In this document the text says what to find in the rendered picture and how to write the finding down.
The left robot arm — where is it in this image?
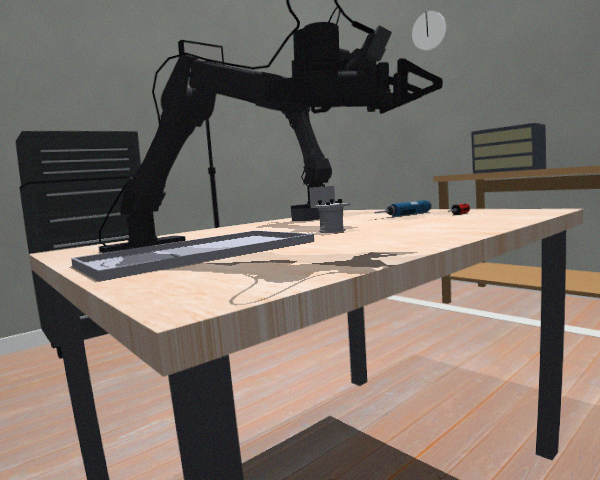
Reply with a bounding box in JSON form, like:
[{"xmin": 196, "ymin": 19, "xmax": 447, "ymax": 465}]
[{"xmin": 281, "ymin": 48, "xmax": 360, "ymax": 209}]

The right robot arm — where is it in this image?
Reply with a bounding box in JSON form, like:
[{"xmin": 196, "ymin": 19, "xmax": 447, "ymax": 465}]
[{"xmin": 99, "ymin": 22, "xmax": 343, "ymax": 252}]

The dark blue electric screwdriver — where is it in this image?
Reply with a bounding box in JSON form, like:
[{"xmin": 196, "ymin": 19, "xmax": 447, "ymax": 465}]
[{"xmin": 374, "ymin": 200, "xmax": 431, "ymax": 217}]

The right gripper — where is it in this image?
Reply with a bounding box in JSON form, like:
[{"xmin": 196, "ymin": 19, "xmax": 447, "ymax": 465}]
[{"xmin": 340, "ymin": 33, "xmax": 443, "ymax": 114}]

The dark grey cylinder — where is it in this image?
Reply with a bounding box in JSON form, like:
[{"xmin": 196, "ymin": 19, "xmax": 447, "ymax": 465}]
[{"xmin": 318, "ymin": 206, "xmax": 345, "ymax": 233}]

